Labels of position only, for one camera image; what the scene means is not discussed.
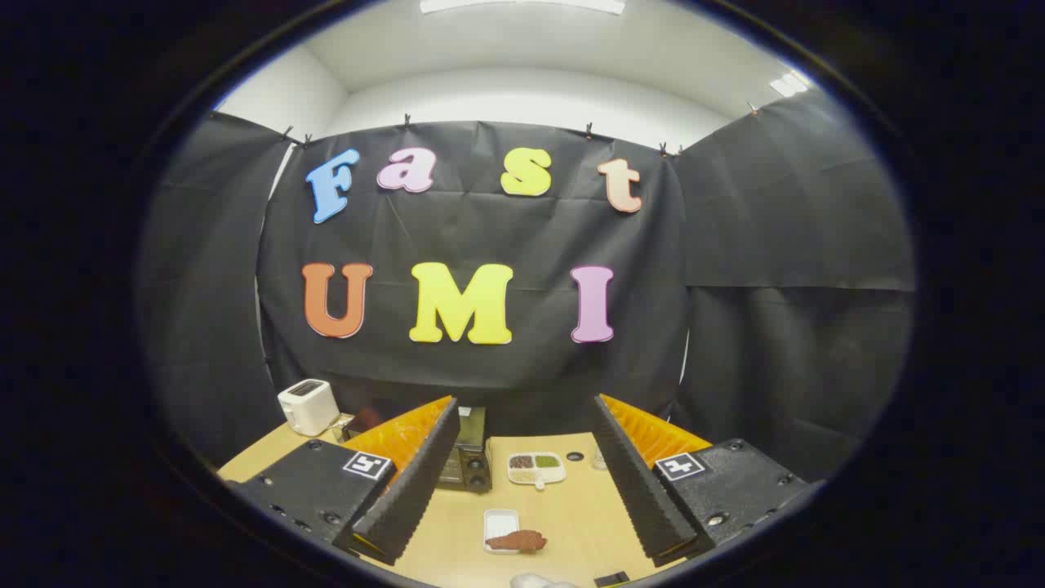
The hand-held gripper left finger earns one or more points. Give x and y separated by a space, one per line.
416 490

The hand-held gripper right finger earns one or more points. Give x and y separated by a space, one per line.
633 490

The black toaster oven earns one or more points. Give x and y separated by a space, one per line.
469 469

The brown meat slice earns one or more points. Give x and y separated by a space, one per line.
518 541

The white bread toaster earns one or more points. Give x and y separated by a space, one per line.
309 406

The white plastic tray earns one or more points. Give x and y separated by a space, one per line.
500 520

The white divided dish with beans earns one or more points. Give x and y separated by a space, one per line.
535 472

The small ceiling light panel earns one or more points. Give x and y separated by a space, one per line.
789 84

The long ceiling light panel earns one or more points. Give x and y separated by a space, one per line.
522 5

